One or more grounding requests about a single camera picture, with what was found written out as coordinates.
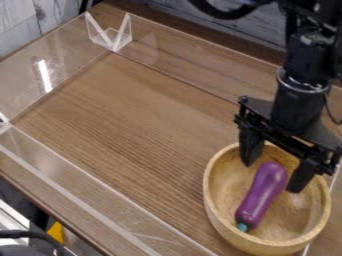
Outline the clear acrylic tray wall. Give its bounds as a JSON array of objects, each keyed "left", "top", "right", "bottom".
[{"left": 0, "top": 113, "right": 217, "bottom": 256}]

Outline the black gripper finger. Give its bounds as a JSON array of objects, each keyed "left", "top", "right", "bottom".
[
  {"left": 239, "top": 128, "right": 264, "bottom": 167},
  {"left": 285, "top": 159, "right": 317, "bottom": 193}
]

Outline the clear acrylic corner bracket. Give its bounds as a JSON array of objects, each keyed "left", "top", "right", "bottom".
[{"left": 84, "top": 13, "right": 132, "bottom": 52}]

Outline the black cable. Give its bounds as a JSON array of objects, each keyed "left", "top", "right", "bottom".
[{"left": 0, "top": 229, "right": 64, "bottom": 256}]

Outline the brown wooden bowl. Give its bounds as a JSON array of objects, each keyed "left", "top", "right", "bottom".
[{"left": 202, "top": 144, "right": 331, "bottom": 256}]

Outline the yellow black device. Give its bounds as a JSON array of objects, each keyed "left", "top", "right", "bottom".
[{"left": 25, "top": 219, "right": 90, "bottom": 256}]

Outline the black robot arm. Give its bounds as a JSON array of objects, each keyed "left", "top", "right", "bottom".
[{"left": 188, "top": 0, "right": 342, "bottom": 193}]

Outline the purple toy eggplant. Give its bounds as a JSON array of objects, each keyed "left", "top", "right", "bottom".
[{"left": 235, "top": 162, "right": 287, "bottom": 232}]

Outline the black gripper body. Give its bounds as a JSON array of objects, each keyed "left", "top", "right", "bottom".
[{"left": 233, "top": 68, "right": 342, "bottom": 175}]

